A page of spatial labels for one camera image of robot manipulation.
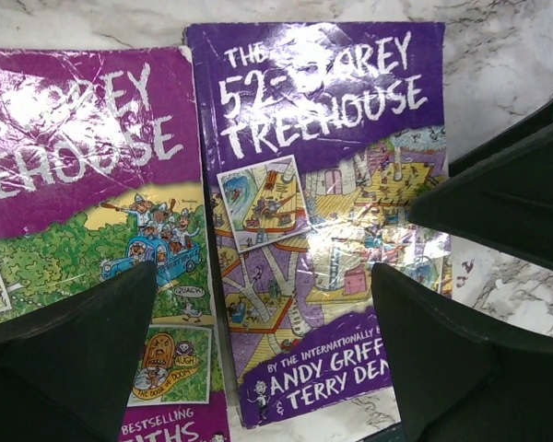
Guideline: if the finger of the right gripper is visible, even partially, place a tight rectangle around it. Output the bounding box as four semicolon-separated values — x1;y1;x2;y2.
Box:
408;99;553;271

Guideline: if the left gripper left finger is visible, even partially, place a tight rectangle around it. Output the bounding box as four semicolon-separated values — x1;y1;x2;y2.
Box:
0;262;158;441

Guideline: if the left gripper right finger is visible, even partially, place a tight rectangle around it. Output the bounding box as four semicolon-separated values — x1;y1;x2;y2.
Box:
371;263;553;441

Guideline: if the purple green treehouse book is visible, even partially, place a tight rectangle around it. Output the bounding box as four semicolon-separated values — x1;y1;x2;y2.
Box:
0;46;231;441

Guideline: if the purple 52-Storey Treehouse book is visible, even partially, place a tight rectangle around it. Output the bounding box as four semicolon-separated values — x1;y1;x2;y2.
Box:
185;21;453;428

